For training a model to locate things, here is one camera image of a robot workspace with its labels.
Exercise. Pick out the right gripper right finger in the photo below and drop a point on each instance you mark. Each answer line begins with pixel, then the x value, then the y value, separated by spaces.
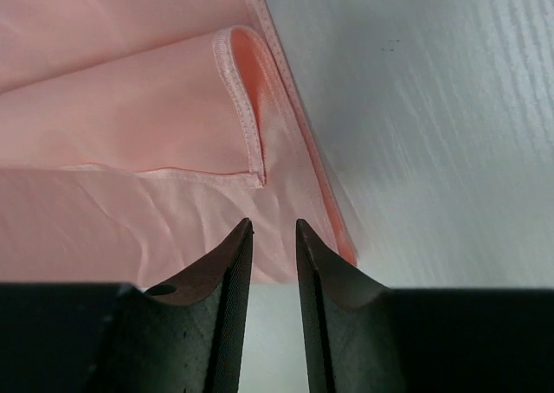
pixel 361 336

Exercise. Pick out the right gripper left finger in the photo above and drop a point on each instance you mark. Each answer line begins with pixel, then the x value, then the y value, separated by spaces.
pixel 183 335

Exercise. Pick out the pink satin napkin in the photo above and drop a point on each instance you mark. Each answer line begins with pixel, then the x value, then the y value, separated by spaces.
pixel 135 134

